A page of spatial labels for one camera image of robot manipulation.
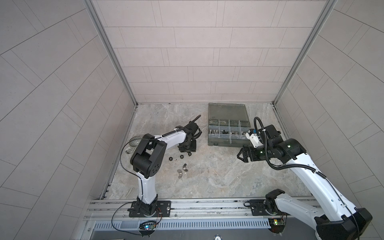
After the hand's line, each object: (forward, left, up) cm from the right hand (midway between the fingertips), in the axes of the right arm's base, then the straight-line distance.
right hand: (244, 155), depth 72 cm
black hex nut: (+10, +28, -14) cm, 33 cm away
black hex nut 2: (+8, +32, -15) cm, 37 cm away
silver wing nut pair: (0, +33, -15) cm, 36 cm away
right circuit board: (-27, -12, -18) cm, 34 cm away
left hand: (+15, +24, -16) cm, 32 cm away
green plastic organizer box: (+30, 0, -13) cm, 33 cm away
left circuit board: (-25, +47, -13) cm, 54 cm away
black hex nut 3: (+8, +39, -14) cm, 42 cm away
